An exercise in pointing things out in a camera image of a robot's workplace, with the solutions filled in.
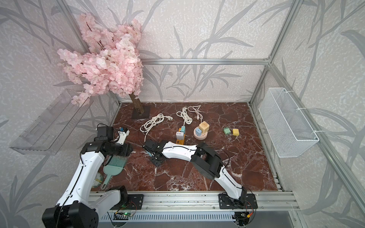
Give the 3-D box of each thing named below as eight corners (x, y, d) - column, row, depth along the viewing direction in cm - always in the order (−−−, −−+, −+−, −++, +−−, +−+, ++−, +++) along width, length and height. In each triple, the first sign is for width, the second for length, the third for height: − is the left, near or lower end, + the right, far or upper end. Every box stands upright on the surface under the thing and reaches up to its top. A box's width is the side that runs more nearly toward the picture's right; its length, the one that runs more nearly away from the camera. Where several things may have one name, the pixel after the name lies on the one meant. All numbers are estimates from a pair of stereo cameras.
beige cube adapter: (203, 136, 101) (203, 130, 95) (197, 131, 104) (197, 124, 98) (209, 131, 104) (210, 125, 98) (203, 126, 106) (204, 120, 100)
